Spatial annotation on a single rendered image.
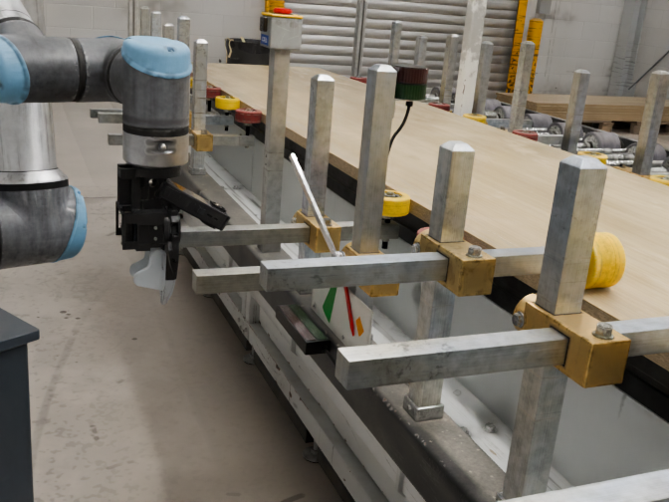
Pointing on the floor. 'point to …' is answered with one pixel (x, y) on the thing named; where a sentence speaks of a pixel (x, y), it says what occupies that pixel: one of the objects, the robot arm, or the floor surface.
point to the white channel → (470, 57)
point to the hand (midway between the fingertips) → (168, 295)
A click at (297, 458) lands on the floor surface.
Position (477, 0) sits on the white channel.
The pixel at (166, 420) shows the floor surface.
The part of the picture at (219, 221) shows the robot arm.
